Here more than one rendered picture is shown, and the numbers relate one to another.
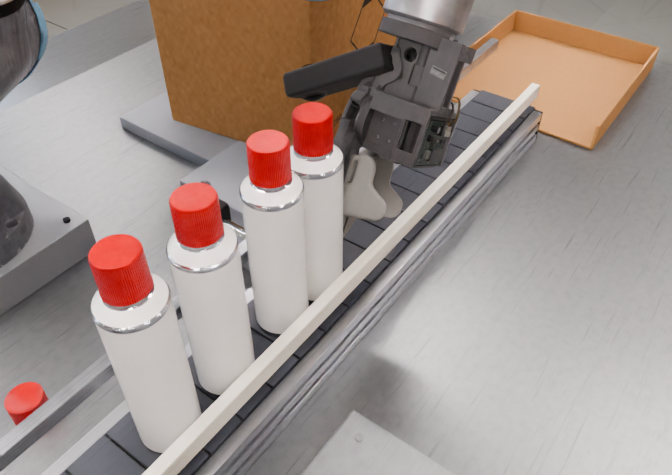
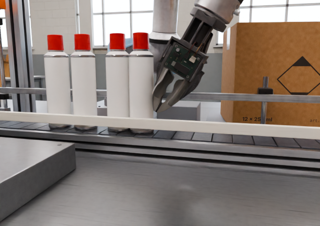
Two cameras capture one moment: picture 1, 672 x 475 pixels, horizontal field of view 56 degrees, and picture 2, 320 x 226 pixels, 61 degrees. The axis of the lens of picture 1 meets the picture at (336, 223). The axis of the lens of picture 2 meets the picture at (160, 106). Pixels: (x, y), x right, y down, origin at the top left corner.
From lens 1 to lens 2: 0.67 m
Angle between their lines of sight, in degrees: 67
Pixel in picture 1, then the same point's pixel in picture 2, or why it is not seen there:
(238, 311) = (78, 83)
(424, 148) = (171, 58)
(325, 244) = (132, 94)
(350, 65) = not seen: hidden behind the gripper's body
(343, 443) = (55, 143)
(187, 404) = (54, 104)
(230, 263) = (77, 58)
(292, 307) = (110, 113)
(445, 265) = (209, 172)
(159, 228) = not seen: hidden behind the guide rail
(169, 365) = (50, 79)
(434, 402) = (104, 181)
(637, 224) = not seen: outside the picture
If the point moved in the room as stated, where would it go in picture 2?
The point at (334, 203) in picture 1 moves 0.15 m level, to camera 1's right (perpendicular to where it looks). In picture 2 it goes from (135, 73) to (165, 77)
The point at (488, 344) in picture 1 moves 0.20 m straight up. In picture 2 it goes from (156, 191) to (156, 59)
